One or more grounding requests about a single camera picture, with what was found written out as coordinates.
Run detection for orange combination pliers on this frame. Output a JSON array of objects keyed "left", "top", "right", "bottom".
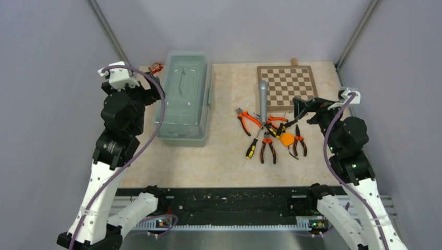
[{"left": 236, "top": 108, "right": 263, "bottom": 138}]

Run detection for green plastic toolbox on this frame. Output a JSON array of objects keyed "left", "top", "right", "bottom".
[{"left": 155, "top": 51, "right": 213, "bottom": 147}]

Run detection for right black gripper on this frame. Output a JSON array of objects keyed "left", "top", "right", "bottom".
[{"left": 292, "top": 96, "right": 348, "bottom": 153}]

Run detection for wooden chessboard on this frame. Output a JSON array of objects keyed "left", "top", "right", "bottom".
[{"left": 257, "top": 66, "right": 318, "bottom": 113}]

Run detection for grey metal flashlight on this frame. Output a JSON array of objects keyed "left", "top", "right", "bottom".
[{"left": 259, "top": 80, "right": 268, "bottom": 124}]

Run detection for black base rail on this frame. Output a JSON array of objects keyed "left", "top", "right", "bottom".
[{"left": 114, "top": 187, "right": 349, "bottom": 229}]

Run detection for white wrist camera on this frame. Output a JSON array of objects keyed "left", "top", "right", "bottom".
[
  {"left": 97, "top": 68, "right": 140, "bottom": 91},
  {"left": 327, "top": 87, "right": 361, "bottom": 110}
]

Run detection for orange diagonal cutters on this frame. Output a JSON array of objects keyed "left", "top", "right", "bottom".
[{"left": 260, "top": 131, "right": 277, "bottom": 165}]

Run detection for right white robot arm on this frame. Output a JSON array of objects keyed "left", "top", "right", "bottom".
[{"left": 293, "top": 97, "right": 407, "bottom": 249}]

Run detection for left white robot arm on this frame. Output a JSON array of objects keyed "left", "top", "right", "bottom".
[{"left": 56, "top": 74, "right": 167, "bottom": 249}]

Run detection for large black yellow screwdriver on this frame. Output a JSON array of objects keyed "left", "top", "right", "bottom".
[{"left": 245, "top": 125, "right": 264, "bottom": 159}]

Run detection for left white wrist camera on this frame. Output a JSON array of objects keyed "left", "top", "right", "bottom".
[{"left": 97, "top": 68, "right": 140, "bottom": 91}]

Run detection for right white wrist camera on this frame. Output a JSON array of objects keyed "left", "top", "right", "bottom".
[{"left": 327, "top": 87, "right": 361, "bottom": 110}]

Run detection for orange long nose pliers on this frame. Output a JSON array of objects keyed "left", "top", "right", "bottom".
[{"left": 252, "top": 113, "right": 288, "bottom": 127}]

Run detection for orange tape measure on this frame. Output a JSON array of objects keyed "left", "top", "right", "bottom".
[{"left": 279, "top": 133, "right": 295, "bottom": 147}]

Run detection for small wooden block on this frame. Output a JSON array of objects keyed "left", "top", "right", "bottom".
[{"left": 291, "top": 58, "right": 298, "bottom": 66}]

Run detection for orange needle nose pliers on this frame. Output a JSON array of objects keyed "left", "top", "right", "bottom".
[{"left": 293, "top": 125, "right": 308, "bottom": 157}]

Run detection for red small toy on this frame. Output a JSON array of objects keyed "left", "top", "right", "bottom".
[{"left": 148, "top": 62, "right": 163, "bottom": 74}]

